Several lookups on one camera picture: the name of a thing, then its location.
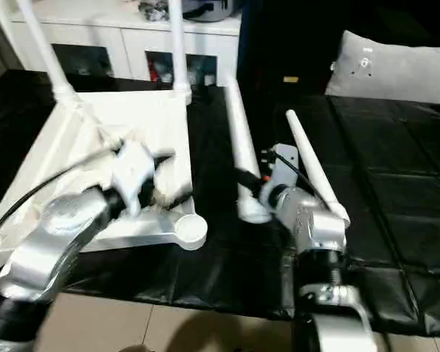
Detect white plastic table leg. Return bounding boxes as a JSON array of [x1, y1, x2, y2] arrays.
[[224, 76, 273, 224], [285, 108, 352, 229], [167, 0, 192, 106], [15, 0, 78, 106]]

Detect white plastic table top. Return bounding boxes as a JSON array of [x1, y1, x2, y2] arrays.
[[0, 89, 210, 275]]

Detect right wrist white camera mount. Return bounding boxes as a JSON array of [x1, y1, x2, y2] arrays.
[[259, 144, 301, 207]]

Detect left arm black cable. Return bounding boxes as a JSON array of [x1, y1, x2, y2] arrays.
[[0, 144, 122, 251]]

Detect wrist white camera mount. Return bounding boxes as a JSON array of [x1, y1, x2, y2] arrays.
[[259, 144, 301, 207], [109, 140, 158, 218]]

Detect black work surface mat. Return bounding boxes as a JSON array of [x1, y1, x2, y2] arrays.
[[0, 67, 440, 337]]

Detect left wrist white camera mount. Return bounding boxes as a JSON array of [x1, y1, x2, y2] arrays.
[[109, 140, 158, 218]]

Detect black tangled item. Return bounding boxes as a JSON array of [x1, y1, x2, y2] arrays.
[[137, 0, 170, 22]]

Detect grey pillow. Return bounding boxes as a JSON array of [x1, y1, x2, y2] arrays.
[[323, 29, 440, 106]]

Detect white sideboard with glass doors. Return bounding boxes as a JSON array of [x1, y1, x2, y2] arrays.
[[0, 0, 242, 89]]

